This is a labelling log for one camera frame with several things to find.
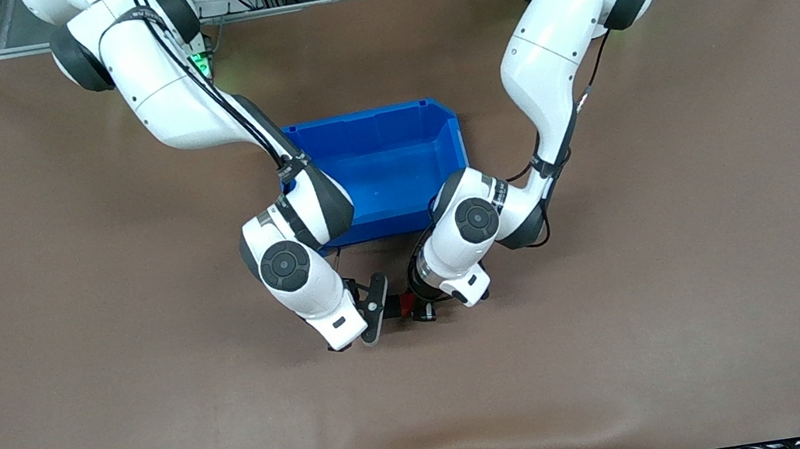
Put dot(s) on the red cube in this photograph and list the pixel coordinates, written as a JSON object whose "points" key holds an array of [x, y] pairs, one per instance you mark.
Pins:
{"points": [[406, 304]]}

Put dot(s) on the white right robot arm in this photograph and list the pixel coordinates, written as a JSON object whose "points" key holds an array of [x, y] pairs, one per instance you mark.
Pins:
{"points": [[170, 92]]}

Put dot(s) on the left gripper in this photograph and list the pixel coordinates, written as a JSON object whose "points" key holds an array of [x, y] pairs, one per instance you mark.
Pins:
{"points": [[422, 301]]}

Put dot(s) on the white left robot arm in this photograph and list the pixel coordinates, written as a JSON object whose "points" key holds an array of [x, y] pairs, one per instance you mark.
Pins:
{"points": [[555, 46]]}

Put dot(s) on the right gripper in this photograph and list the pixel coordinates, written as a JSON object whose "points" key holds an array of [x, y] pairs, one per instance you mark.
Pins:
{"points": [[340, 348]]}

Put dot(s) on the blue plastic storage bin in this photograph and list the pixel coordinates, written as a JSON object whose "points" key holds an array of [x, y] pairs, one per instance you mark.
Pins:
{"points": [[398, 154]]}

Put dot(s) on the black cube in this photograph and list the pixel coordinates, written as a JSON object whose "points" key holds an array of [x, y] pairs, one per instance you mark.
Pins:
{"points": [[394, 307]]}

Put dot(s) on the brown table mat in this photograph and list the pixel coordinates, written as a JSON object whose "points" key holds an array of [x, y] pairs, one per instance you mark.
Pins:
{"points": [[426, 409]]}

